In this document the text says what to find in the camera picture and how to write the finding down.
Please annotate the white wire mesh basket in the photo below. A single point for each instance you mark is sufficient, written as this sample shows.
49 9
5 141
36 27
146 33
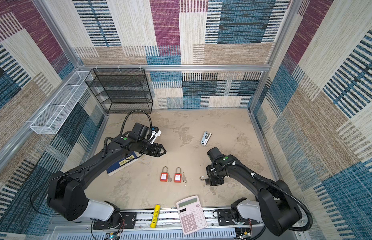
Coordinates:
51 119

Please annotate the black mesh shelf rack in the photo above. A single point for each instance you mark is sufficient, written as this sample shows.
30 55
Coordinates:
120 90

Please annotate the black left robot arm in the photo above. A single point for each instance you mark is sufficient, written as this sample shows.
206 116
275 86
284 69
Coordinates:
66 192

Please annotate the pink calculator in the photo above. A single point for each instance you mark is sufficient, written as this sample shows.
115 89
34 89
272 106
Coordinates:
191 215

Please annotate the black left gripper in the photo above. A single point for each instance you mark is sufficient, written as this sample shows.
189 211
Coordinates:
156 150

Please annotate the dark blue book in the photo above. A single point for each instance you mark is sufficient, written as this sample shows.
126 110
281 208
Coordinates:
120 164

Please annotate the yellow marker pen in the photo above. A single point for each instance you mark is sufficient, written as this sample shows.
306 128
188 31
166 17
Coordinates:
155 216

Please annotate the small black padlock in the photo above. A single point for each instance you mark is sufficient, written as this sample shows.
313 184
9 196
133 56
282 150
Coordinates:
205 180

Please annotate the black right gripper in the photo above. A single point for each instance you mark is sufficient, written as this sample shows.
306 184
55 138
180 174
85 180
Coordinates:
213 182

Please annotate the grey stapler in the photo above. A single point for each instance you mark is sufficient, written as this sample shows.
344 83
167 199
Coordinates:
205 138

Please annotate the red padlock with label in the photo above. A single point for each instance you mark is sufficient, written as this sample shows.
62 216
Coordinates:
164 174

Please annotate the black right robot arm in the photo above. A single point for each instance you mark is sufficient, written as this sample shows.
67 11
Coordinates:
278 208

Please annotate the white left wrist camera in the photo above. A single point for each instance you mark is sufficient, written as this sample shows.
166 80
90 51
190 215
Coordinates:
156 132

